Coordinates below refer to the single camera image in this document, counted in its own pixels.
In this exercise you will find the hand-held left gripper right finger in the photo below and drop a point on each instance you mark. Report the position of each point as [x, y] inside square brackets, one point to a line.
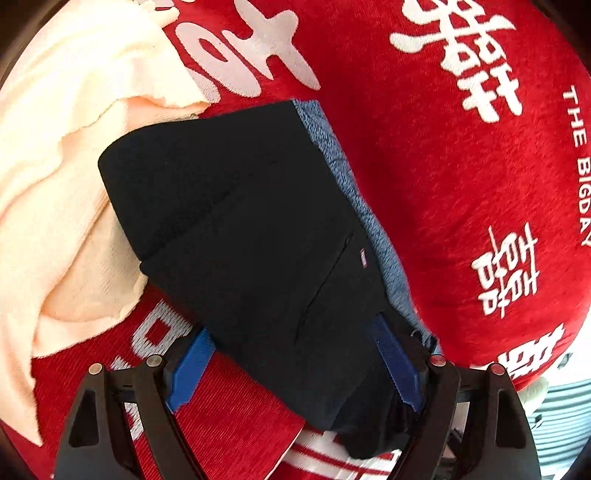
[398, 369]

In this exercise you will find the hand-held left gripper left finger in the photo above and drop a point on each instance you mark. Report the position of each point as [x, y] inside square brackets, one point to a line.
[184, 371]

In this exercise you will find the black pants with blue trim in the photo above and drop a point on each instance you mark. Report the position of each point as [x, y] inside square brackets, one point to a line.
[258, 258]

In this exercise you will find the pale striped sheet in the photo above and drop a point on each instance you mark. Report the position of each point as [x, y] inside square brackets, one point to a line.
[565, 410]

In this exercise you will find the red printed blanket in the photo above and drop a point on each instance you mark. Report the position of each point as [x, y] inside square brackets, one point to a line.
[452, 184]

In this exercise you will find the peach folded cloth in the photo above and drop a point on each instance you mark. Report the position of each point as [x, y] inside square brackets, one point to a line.
[60, 175]

